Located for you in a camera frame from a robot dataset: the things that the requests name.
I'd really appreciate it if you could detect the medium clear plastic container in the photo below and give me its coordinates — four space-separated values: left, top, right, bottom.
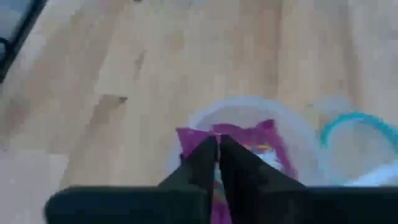
167 95 326 187

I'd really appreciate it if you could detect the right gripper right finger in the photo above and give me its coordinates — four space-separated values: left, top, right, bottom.
218 134 398 224

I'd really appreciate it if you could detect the medium teal-rimmed clear lid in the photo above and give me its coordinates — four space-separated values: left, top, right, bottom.
319 95 398 187

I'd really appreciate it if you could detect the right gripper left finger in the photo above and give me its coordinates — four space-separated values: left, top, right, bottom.
43 135 219 224

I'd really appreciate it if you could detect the purple Skittles candy pack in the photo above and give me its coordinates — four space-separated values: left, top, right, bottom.
176 119 298 224

